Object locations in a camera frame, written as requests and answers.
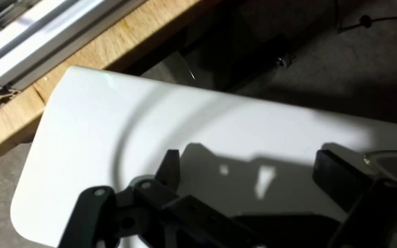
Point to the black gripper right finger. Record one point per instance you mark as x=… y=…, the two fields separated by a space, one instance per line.
x=377 y=216

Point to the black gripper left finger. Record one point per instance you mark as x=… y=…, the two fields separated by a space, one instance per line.
x=115 y=221

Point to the white washing machine lid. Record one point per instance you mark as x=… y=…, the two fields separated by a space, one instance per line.
x=115 y=115

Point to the small metal bolt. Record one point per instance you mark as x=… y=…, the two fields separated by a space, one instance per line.
x=285 y=60

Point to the aluminium extrusion rail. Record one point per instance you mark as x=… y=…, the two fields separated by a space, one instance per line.
x=33 y=42

